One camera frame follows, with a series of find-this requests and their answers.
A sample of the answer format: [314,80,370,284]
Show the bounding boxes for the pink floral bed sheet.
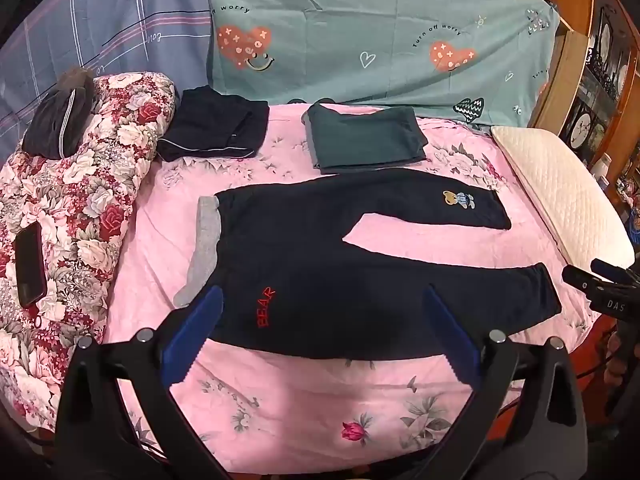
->
[102,102,606,476]

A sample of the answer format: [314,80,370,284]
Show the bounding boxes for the black smartphone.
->
[14,222,49,308]

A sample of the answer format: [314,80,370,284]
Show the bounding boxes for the folded dark green pants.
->
[301,100,428,172]

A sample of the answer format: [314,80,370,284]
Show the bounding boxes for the wooden display cabinet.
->
[529,0,640,221]

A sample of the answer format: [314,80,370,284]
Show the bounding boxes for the navy pants with grey waistband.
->
[172,169,562,361]

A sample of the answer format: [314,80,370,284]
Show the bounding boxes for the red floral quilt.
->
[0,72,181,433]

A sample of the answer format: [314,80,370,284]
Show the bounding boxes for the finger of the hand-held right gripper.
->
[591,258,632,283]
[561,265,601,297]

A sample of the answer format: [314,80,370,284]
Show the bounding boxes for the blue plaid sheet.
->
[0,0,218,161]

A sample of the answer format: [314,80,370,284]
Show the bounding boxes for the folded navy garment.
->
[157,86,271,163]

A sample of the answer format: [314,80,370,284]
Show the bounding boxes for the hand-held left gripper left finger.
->
[54,285,236,480]

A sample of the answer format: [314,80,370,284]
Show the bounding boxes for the teal heart-print sheet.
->
[206,0,561,128]

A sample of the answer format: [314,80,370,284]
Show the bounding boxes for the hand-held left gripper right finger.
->
[422,284,588,480]

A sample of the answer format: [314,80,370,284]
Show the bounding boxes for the cream quilted pillow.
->
[490,125,636,268]

